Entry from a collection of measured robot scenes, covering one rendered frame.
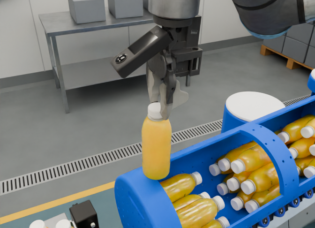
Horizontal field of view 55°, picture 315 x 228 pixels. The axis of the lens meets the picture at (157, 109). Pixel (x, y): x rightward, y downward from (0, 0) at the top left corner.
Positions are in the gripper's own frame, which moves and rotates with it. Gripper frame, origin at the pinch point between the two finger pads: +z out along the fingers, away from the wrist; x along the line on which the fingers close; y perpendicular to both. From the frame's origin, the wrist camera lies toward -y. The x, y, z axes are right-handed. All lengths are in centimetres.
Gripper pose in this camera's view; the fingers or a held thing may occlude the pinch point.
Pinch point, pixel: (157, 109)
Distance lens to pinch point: 64.4
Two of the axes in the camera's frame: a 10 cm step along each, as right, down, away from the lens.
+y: 8.8, -2.2, 4.1
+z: -0.5, 8.4, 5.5
